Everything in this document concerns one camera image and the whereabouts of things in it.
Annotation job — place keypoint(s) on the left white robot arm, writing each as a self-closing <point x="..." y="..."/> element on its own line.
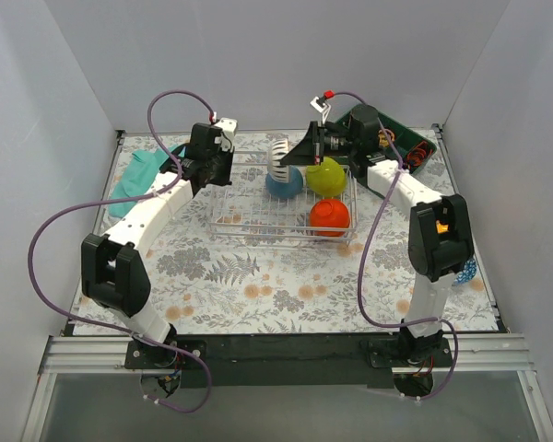
<point x="113" y="274"/>

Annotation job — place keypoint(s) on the lime green bowl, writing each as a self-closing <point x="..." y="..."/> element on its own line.
<point x="327" y="179"/>

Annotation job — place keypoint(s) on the floral patterned table mat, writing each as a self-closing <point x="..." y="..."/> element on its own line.
<point x="205" y="283"/>

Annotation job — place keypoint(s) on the orange yellow bowl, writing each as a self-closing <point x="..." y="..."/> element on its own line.
<point x="442" y="228"/>

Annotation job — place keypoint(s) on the blue ceramic bowl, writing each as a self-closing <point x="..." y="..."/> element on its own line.
<point x="285" y="190"/>

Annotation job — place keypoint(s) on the white striped ceramic bowl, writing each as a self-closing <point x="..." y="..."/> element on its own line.
<point x="277" y="171"/>

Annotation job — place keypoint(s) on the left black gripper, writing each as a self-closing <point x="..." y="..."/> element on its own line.
<point x="217" y="170"/>

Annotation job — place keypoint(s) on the green divided organizer tray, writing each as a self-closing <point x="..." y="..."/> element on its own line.
<point x="405" y="140"/>

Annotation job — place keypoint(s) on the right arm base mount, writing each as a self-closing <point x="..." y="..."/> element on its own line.
<point x="435" y="356"/>

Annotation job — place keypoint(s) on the white wire dish rack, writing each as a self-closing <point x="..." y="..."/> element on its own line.
<point x="246" y="209"/>

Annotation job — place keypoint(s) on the yellow rolled sock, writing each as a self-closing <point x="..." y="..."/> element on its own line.
<point x="386" y="137"/>

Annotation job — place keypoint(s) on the aluminium frame rail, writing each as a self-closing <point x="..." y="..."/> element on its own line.
<point x="478" y="352"/>

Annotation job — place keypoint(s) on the blue white patterned bowl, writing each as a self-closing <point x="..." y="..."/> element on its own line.
<point x="468" y="272"/>

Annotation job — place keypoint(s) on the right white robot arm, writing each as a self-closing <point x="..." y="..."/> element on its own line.
<point x="437" y="259"/>

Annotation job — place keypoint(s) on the teal cloth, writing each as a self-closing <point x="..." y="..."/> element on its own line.
<point x="139" y="174"/>

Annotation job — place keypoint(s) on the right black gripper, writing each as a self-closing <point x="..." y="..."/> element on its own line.
<point x="316" y="144"/>

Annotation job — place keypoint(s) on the red orange bowl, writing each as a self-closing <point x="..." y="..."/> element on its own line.
<point x="330" y="218"/>

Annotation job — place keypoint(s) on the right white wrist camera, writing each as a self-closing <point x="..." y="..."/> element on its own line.
<point x="322" y="106"/>

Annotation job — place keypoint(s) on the red black rolled sock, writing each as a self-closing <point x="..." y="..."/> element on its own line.
<point x="418" y="155"/>

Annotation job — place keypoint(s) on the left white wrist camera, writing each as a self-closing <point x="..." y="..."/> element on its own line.
<point x="228" y="129"/>

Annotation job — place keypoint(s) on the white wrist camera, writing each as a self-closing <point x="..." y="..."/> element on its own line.
<point x="322" y="106"/>
<point x="228" y="129"/>

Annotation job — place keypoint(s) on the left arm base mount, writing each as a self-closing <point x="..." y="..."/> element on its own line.
<point x="166" y="366"/>

